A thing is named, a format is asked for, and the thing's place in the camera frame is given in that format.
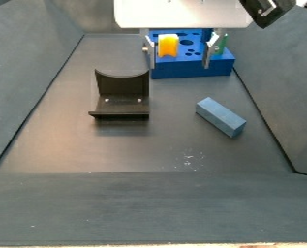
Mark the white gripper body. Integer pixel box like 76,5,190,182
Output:
114,0,251,28

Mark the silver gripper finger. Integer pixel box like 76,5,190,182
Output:
140,29,155,69
202,28,226,69

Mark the light blue rectangular block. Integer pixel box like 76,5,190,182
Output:
196,97,246,138

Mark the blue foam shape board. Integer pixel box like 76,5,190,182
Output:
148,28,236,79

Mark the black curved fixture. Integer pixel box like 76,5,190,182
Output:
88,70,151,119

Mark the yellow notched block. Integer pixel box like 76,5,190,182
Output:
158,34,179,57

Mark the green hexagonal peg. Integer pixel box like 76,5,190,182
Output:
215,34,228,55

